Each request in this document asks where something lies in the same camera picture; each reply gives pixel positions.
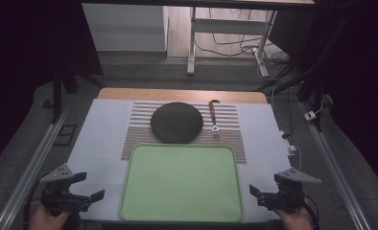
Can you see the green plastic tray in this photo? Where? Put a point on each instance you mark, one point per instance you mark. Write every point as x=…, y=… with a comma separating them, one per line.
x=182, y=183

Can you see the black metal stand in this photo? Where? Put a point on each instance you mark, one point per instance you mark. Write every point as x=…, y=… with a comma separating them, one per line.
x=57, y=96
x=316, y=96

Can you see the aluminium rail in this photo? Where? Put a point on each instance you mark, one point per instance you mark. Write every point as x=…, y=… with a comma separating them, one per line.
x=335, y=169
x=33, y=166

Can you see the striped woven placemat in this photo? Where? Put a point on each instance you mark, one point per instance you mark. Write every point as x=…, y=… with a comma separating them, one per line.
x=228, y=143

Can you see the person's left hand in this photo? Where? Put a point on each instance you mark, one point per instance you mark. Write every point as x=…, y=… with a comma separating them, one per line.
x=44, y=220

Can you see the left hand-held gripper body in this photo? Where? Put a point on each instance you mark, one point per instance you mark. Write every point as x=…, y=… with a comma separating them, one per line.
x=59, y=195

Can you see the person's right hand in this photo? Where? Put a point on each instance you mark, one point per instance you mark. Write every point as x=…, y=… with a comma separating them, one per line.
x=294, y=220

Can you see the white power adapter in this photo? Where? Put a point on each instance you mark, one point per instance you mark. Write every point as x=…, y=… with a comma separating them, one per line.
x=310, y=115

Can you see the white desk frame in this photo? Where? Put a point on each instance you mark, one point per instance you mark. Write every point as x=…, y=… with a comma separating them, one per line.
x=228, y=26

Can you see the dark round plate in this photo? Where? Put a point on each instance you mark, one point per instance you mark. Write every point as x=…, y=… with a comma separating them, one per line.
x=177, y=123

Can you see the white cabinet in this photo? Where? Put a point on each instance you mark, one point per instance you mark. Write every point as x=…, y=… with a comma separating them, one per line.
x=126, y=28

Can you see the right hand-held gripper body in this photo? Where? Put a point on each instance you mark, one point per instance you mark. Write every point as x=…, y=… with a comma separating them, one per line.
x=288, y=195

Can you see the black floor socket frame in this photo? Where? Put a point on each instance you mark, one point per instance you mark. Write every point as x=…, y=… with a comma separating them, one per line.
x=65, y=135

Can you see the white table cover sheet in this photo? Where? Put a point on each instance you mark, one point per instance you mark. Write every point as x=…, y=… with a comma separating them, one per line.
x=100, y=134

